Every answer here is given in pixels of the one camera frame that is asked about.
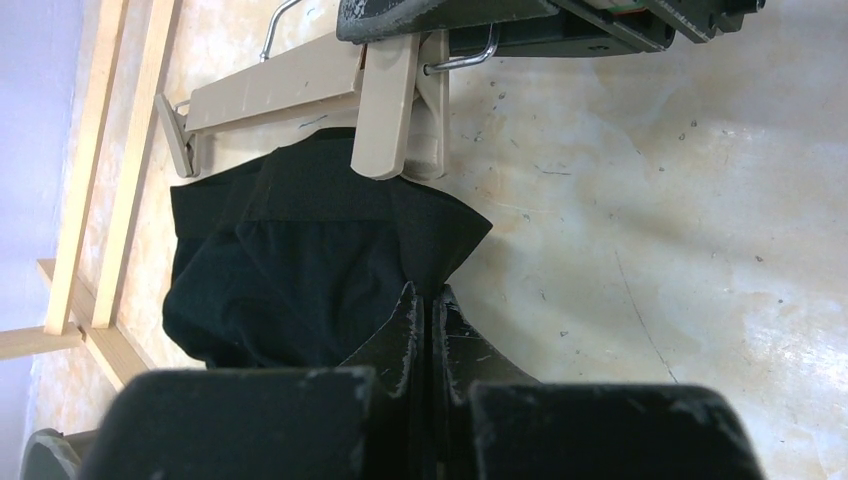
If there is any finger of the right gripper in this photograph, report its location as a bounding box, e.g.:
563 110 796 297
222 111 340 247
336 0 559 44

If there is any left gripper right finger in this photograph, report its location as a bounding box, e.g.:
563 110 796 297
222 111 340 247
431 285 538 479

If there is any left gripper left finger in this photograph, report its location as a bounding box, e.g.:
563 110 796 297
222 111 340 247
342 282 424 479

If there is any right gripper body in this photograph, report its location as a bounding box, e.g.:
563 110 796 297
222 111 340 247
450 0 766 58

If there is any black garment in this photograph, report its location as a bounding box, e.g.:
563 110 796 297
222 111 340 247
162 128 492 368

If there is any dark green plastic bin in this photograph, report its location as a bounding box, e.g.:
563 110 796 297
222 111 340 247
19 428 98 480

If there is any wooden clothes rack frame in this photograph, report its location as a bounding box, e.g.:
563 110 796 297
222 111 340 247
0 0 181 393

